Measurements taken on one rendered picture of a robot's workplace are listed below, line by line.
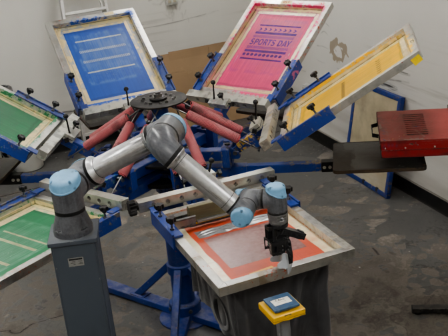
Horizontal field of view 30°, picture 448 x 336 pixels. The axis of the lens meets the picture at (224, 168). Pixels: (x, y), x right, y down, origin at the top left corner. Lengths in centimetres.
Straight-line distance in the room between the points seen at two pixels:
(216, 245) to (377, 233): 231
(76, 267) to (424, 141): 181
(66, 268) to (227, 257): 65
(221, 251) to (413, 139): 118
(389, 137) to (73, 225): 171
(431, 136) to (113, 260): 243
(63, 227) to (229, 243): 74
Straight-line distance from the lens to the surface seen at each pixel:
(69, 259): 321
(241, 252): 344
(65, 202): 314
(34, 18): 750
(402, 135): 417
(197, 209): 365
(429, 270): 522
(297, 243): 347
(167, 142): 295
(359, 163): 426
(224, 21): 801
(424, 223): 580
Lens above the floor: 254
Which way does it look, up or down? 22 degrees down
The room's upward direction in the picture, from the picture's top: 6 degrees counter-clockwise
